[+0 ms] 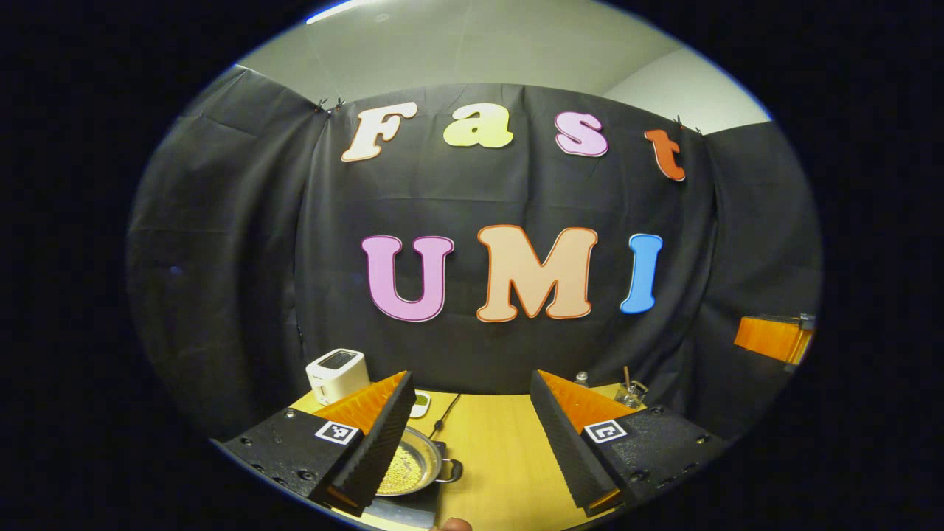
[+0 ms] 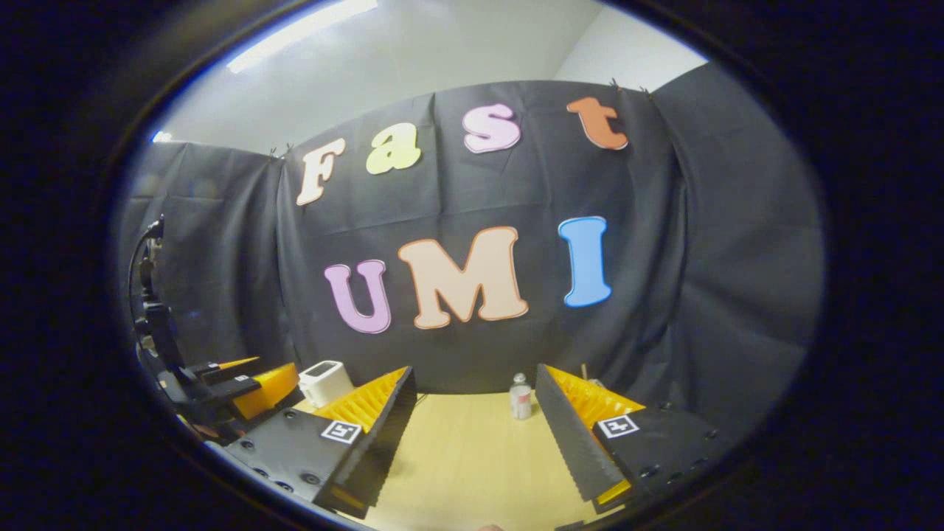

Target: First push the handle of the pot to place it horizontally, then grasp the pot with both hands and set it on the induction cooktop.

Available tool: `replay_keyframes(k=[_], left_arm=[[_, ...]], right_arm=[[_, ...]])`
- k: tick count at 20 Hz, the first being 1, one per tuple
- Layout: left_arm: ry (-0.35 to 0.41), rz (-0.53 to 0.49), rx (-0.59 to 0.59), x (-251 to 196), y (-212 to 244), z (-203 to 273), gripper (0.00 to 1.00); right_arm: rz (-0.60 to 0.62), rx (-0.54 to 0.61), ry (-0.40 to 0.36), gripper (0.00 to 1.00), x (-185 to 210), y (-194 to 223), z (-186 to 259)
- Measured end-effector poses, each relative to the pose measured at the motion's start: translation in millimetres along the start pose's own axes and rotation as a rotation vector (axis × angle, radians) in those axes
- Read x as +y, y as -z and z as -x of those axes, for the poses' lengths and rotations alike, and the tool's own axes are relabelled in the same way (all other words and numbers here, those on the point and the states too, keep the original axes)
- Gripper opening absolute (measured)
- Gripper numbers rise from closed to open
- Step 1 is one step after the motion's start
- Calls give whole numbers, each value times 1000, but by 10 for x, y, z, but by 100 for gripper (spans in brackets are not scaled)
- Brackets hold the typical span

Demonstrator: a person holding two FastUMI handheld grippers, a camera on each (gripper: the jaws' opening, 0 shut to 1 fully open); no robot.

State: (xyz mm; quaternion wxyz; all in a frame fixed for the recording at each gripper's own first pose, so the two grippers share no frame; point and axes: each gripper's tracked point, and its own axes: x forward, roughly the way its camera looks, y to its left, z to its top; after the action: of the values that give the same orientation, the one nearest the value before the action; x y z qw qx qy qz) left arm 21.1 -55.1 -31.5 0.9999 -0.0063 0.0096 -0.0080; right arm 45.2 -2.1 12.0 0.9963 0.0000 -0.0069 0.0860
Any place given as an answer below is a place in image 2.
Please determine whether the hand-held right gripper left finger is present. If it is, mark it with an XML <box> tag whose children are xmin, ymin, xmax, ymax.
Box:
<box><xmin>221</xmin><ymin>366</ymin><xmax>417</xmax><ymax>519</ymax></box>

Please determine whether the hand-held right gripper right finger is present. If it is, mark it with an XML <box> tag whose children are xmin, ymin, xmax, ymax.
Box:
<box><xmin>535</xmin><ymin>363</ymin><xmax>731</xmax><ymax>515</ymax></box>

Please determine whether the white toaster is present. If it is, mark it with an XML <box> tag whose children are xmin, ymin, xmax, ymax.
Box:
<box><xmin>299</xmin><ymin>360</ymin><xmax>355</xmax><ymax>409</ymax></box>

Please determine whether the small white bottle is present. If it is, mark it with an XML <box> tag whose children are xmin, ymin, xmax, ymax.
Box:
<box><xmin>510</xmin><ymin>372</ymin><xmax>533</xmax><ymax>421</ymax></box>

